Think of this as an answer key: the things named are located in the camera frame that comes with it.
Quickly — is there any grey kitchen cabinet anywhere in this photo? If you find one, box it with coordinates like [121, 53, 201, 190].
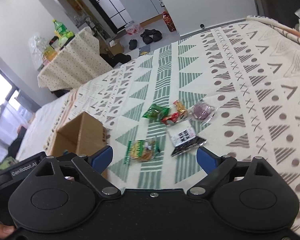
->
[116, 0, 163, 23]

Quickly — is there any cardboard box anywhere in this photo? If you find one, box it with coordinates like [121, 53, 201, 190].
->
[49, 112, 110, 179]

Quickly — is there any red drink bottle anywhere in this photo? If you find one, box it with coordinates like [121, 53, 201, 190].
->
[162, 11, 177, 32]

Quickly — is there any round table with dotted cloth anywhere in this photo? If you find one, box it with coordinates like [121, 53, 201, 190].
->
[37, 27, 114, 92]

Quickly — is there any green soda bottle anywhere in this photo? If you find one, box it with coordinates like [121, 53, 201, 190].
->
[52, 19, 68, 37]

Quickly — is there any pink plastic bag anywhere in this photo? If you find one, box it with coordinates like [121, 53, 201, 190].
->
[125, 21, 143, 36]

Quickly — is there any bright window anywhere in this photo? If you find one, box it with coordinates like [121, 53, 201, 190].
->
[0, 60, 19, 160]

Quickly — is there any black bag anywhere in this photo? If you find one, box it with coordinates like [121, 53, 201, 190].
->
[100, 52, 132, 68]

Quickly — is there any person's left hand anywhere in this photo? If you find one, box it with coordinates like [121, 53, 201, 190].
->
[0, 220, 16, 239]

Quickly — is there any dark green candy packet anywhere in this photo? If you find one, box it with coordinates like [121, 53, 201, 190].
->
[142, 104, 170, 119]

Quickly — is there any green-edged pastry packet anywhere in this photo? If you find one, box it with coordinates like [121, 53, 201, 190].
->
[124, 137, 162, 165]

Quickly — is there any white bed sheet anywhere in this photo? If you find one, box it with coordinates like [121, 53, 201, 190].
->
[15, 91, 73, 160]

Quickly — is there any purple pastry packet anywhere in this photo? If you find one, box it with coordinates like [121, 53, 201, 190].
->
[190, 101, 217, 127]

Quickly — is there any cooking oil bottle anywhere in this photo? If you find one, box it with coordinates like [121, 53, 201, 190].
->
[41, 44, 58, 62]

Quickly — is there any patterned woven blanket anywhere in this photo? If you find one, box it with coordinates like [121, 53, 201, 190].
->
[42, 15, 300, 233]

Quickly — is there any black and white snack packet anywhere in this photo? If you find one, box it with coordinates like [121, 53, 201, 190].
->
[167, 119, 207, 158]

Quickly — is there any black grid glass door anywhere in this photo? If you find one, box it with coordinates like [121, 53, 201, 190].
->
[80, 0, 127, 30]

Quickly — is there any floral green bedding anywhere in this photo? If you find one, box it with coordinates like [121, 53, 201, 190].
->
[0, 156, 18, 179]

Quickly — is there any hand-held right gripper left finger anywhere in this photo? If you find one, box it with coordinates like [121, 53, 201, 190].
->
[35, 145, 122, 198]

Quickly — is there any red snack packet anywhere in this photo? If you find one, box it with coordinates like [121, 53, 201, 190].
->
[161, 100, 188, 125]

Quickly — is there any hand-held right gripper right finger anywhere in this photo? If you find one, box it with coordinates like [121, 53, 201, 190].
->
[187, 146, 279, 198]

